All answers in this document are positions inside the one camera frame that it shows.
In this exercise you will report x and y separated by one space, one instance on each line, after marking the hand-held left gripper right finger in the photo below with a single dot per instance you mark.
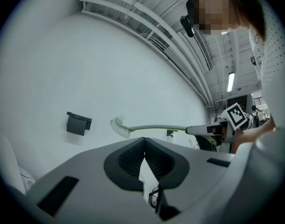
198 171

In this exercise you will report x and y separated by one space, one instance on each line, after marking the white dotted shirt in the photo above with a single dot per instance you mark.
273 66

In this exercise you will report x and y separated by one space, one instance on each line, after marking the person's head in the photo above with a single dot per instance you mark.
214 13

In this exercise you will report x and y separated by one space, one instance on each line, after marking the person's right forearm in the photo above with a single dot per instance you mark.
245 139

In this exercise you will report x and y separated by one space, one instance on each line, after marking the long ceiling lamp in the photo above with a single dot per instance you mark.
231 81

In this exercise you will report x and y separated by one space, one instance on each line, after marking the black wall paper holder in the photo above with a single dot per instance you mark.
74 125

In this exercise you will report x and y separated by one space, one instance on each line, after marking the small black wall hook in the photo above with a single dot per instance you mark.
170 132

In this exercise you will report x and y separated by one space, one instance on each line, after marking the black head-mounted camera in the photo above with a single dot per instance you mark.
187 23

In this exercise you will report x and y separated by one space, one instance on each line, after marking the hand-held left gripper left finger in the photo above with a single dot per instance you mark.
91 171

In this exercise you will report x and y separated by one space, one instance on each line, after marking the white toilet with round button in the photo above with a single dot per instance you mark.
7 160

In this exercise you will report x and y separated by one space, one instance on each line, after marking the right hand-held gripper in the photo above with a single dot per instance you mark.
235 115

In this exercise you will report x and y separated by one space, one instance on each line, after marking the brown staircase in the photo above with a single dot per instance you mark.
233 99

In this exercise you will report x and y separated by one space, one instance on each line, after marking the green white toilet brush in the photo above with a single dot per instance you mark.
156 126

